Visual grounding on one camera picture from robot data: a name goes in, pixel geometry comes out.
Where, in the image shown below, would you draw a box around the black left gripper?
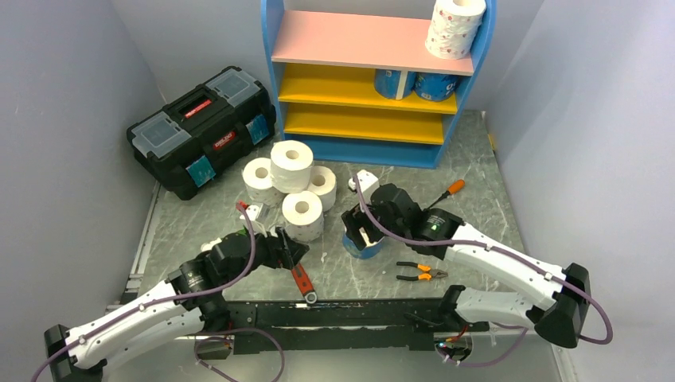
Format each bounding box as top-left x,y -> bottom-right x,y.
223,223 -> 309,287

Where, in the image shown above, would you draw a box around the blue roll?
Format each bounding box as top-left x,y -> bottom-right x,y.
374,69 -> 417,100
341,213 -> 384,259
414,72 -> 458,102

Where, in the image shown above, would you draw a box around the pink patterned paper towel roll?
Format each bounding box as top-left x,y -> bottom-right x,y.
425,0 -> 487,60

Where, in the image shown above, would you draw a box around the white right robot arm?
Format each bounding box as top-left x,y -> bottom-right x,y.
341,184 -> 591,349

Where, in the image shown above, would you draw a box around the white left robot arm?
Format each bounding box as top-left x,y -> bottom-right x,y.
45,227 -> 309,381

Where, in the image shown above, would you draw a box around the blue shelf with coloured boards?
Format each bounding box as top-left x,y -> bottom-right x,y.
260,1 -> 497,169

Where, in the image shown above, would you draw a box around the white roll front of pile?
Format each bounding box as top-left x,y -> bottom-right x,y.
282,190 -> 324,243

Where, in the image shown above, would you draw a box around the white roll of pile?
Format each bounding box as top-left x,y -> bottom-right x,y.
307,166 -> 337,212
242,158 -> 284,206
270,140 -> 314,193
282,190 -> 324,243

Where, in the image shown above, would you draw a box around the red adjustable wrench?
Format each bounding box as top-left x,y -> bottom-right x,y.
291,263 -> 318,304

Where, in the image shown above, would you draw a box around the white roll right of pile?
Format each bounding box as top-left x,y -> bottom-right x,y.
307,166 -> 337,212

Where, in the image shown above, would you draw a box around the white roll left of pile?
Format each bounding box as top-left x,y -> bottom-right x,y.
242,158 -> 284,206

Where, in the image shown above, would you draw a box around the white roll top of pile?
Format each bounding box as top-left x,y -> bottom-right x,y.
270,140 -> 314,193

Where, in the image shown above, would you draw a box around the black plastic toolbox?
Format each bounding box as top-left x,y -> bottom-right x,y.
126,66 -> 277,201

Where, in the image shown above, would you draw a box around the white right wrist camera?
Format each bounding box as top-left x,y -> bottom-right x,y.
348,170 -> 380,204

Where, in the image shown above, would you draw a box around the orange handled pliers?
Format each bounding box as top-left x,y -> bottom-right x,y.
396,261 -> 448,282

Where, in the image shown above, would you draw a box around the orange handled screwdriver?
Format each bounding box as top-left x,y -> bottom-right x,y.
426,179 -> 466,210

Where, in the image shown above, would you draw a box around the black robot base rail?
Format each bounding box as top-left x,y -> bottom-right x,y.
201,298 -> 489,355

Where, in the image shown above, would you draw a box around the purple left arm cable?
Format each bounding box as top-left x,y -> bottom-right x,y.
29,202 -> 288,382

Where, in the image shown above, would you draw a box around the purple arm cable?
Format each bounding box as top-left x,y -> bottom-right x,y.
29,202 -> 288,382
352,173 -> 615,369

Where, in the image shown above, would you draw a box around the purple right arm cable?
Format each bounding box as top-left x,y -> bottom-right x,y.
352,173 -> 615,369

